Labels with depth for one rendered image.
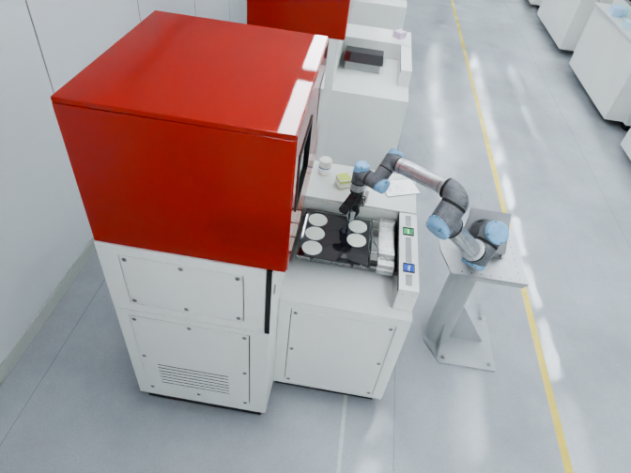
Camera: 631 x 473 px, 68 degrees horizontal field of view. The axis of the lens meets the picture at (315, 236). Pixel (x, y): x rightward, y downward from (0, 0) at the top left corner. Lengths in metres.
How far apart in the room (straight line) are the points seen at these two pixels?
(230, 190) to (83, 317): 1.98
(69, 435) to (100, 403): 0.21
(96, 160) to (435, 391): 2.27
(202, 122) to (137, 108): 0.20
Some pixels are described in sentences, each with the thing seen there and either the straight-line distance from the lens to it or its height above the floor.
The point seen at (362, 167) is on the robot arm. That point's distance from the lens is 2.29.
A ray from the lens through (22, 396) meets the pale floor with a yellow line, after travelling 3.15.
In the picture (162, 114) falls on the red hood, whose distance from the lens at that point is 1.49.
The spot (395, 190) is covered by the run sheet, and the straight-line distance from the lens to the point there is 2.70.
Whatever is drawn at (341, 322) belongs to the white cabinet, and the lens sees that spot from 2.28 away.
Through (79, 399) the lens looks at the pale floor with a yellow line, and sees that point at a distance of 3.03.
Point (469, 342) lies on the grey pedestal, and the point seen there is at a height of 0.01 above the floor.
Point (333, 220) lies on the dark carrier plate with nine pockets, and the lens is 2.52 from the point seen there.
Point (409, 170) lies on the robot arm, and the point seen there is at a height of 1.33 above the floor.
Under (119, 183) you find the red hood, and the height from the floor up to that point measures 1.53.
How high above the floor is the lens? 2.54
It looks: 43 degrees down
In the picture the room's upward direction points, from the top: 8 degrees clockwise
